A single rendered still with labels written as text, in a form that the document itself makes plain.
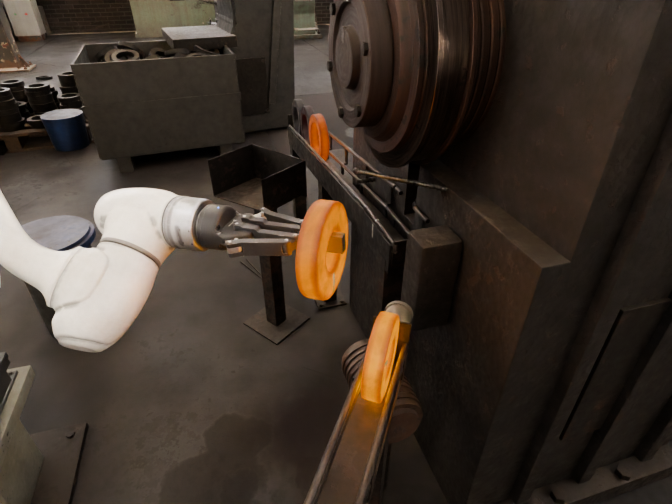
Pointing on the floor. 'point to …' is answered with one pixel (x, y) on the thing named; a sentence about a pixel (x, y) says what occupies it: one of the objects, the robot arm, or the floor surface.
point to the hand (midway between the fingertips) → (322, 240)
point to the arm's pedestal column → (42, 465)
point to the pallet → (22, 126)
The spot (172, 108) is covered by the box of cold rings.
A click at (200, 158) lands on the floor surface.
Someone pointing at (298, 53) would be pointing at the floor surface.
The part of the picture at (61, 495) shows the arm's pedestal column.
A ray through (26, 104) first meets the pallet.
